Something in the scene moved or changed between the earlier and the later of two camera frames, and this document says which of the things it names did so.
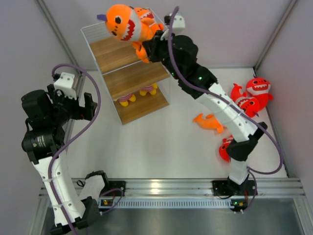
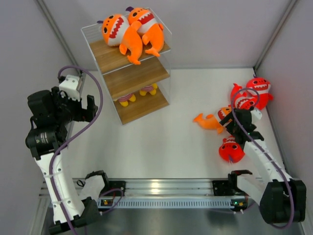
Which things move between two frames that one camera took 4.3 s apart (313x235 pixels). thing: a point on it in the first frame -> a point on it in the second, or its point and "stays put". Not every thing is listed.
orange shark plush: (210, 122) stays put
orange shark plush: (148, 27) stays put
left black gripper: (80, 112) stays put
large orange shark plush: (123, 22) -> (117, 31)
